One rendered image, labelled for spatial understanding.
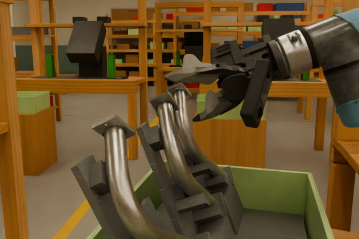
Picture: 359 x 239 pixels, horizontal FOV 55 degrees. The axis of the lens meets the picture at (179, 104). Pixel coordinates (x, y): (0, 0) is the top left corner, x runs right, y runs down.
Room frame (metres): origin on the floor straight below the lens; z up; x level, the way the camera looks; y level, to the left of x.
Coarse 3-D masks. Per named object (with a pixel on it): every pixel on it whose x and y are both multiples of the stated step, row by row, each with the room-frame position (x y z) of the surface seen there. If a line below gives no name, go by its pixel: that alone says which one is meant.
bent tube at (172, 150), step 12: (156, 96) 0.63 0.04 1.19; (168, 96) 0.62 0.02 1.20; (156, 108) 0.64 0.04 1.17; (168, 108) 0.62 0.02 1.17; (168, 120) 0.60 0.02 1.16; (168, 132) 0.58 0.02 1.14; (168, 144) 0.56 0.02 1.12; (168, 156) 0.56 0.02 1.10; (180, 156) 0.56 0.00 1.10; (180, 168) 0.55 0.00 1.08; (180, 180) 0.56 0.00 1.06; (192, 180) 0.57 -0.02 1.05; (192, 192) 0.57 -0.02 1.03; (204, 192) 0.61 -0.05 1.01; (216, 204) 0.68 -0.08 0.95
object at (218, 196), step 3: (219, 192) 0.71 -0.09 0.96; (213, 195) 0.71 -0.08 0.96; (216, 195) 0.71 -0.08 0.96; (219, 195) 0.71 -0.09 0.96; (222, 195) 0.72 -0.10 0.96; (216, 198) 0.71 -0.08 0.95; (219, 198) 0.70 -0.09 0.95; (222, 198) 0.70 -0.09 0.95; (219, 201) 0.70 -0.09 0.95; (222, 201) 0.70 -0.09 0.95; (219, 204) 0.70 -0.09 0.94; (222, 204) 0.69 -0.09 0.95; (222, 207) 0.69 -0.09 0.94; (222, 210) 0.69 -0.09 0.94; (225, 210) 0.69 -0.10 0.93; (225, 213) 0.68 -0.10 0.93
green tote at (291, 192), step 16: (144, 176) 0.82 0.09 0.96; (240, 176) 0.88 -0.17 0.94; (256, 176) 0.87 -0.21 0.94; (272, 176) 0.86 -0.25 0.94; (288, 176) 0.85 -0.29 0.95; (304, 176) 0.84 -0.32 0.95; (144, 192) 0.79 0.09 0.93; (240, 192) 0.88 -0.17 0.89; (256, 192) 0.87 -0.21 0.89; (272, 192) 0.86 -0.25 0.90; (288, 192) 0.85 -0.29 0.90; (304, 192) 0.84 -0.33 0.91; (256, 208) 0.87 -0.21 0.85; (272, 208) 0.86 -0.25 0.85; (288, 208) 0.85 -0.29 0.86; (304, 208) 0.84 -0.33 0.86; (320, 208) 0.65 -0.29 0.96; (320, 224) 0.61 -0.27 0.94
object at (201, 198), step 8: (176, 184) 0.60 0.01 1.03; (176, 192) 0.60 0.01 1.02; (176, 200) 0.59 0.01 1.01; (184, 200) 0.58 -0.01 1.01; (192, 200) 0.58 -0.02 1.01; (200, 200) 0.57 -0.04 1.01; (208, 200) 0.59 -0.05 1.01; (176, 208) 0.58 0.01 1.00; (184, 208) 0.57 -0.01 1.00; (192, 208) 0.58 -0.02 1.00; (200, 208) 0.58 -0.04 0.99; (208, 208) 0.65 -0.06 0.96; (216, 208) 0.65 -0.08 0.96; (200, 216) 0.65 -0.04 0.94; (208, 216) 0.64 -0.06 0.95; (216, 216) 0.64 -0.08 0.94
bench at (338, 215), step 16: (336, 144) 1.43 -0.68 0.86; (352, 144) 1.37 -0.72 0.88; (336, 160) 1.47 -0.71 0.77; (352, 160) 1.20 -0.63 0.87; (336, 176) 1.43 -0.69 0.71; (352, 176) 1.42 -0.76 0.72; (336, 192) 1.43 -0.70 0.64; (352, 192) 1.42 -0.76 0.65; (336, 208) 1.43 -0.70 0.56; (336, 224) 1.43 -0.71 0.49
